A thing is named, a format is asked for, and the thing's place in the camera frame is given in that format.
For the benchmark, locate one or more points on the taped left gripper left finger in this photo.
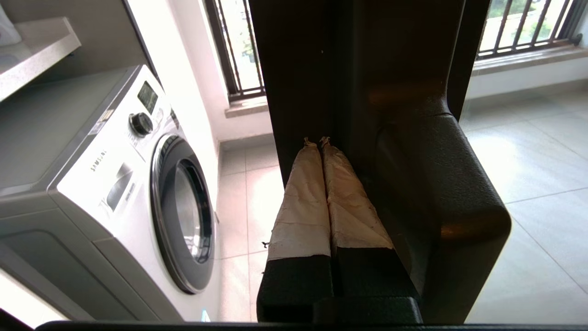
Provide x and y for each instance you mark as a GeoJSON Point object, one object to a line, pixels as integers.
{"type": "Point", "coordinates": [298, 220]}

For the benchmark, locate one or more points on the black window frame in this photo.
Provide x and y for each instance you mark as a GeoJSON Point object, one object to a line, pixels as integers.
{"type": "Point", "coordinates": [221, 46]}

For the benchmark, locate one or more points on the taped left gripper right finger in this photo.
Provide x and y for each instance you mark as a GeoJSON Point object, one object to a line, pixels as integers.
{"type": "Point", "coordinates": [353, 230]}

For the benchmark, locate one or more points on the white wall shelf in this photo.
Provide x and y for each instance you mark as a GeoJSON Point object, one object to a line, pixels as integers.
{"type": "Point", "coordinates": [32, 59]}

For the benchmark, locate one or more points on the long grey stone window sill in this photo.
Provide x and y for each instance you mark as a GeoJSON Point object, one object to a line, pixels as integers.
{"type": "Point", "coordinates": [528, 62]}

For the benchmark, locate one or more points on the long black balcony railing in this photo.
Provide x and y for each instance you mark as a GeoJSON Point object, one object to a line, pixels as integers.
{"type": "Point", "coordinates": [248, 95]}

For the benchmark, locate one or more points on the black framed sliding glass door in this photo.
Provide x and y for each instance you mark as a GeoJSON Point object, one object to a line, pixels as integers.
{"type": "Point", "coordinates": [298, 69]}

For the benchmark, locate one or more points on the white front-load washing machine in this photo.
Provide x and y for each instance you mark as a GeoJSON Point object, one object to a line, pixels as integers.
{"type": "Point", "coordinates": [115, 184]}

